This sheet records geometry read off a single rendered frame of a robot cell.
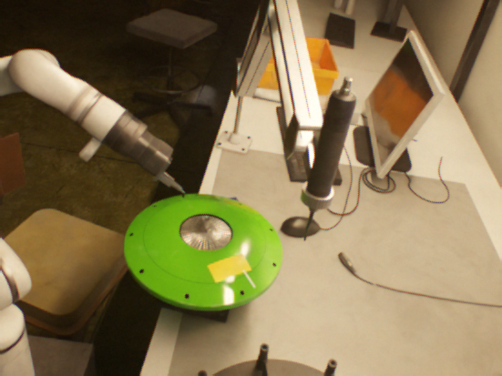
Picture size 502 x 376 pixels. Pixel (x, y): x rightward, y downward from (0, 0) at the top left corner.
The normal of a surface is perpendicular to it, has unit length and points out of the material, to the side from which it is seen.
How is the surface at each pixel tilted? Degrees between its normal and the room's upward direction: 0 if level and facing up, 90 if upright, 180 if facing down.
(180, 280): 23
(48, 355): 0
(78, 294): 0
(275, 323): 0
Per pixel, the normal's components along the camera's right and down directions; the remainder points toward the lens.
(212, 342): 0.12, -0.81
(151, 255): -0.17, -0.68
